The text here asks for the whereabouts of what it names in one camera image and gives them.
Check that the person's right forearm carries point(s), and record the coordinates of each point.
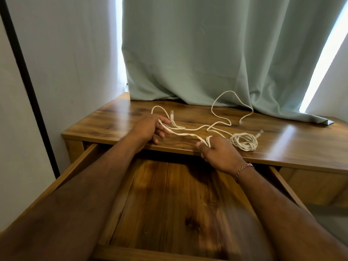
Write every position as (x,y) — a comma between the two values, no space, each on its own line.
(288,217)

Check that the person's left forearm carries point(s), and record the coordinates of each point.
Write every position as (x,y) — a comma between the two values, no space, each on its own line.
(81,198)

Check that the light green curtain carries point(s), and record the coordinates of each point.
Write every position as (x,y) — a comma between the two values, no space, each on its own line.
(217,51)

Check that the person's right hand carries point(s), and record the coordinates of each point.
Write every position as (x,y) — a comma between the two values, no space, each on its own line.
(223,156)

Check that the wooden desk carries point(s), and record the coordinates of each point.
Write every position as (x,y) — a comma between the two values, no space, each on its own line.
(285,141)

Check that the black vertical bar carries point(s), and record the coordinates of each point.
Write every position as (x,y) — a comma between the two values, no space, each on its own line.
(25,78)

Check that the person's left thumb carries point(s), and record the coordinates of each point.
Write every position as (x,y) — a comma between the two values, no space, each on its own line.
(154,140)

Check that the person's left hand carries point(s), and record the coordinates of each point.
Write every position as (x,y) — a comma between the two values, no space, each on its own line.
(148,127)

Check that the person's right fingers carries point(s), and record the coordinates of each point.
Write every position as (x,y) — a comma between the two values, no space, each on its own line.
(204,149)

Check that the wooden drawer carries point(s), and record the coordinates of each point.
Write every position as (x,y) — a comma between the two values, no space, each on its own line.
(168,203)

